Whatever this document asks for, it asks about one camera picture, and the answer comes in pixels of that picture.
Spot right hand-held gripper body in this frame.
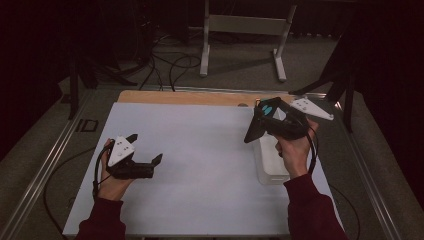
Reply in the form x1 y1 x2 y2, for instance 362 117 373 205
273 96 335 141

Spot white plastic tray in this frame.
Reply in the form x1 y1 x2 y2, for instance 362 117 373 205
252 105 292 186

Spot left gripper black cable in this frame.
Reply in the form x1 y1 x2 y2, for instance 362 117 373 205
43 144 113 236

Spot white table mat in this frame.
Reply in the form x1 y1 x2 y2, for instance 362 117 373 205
62 101 334 238

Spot person's right hand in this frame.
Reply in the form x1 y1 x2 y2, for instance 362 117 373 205
274 119 320 180

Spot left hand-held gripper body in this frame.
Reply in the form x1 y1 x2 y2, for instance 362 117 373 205
106 135 156 181

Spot metal floor rail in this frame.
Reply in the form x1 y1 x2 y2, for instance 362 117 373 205
331 99 405 240
0 89 95 240

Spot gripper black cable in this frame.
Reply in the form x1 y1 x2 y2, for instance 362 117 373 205
43 144 113 236
301 124 362 240

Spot person's left hand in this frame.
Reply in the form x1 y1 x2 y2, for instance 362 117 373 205
95 138 135 202

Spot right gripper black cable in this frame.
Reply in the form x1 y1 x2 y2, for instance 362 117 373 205
301 124 362 240

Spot black metal stand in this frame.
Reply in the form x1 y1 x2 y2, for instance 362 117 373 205
67 54 138 121
288 33 357 134

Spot white metal desk frame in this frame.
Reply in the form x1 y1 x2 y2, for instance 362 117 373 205
199 0 299 84

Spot black floor cables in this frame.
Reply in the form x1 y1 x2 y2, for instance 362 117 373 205
137 31 203 93

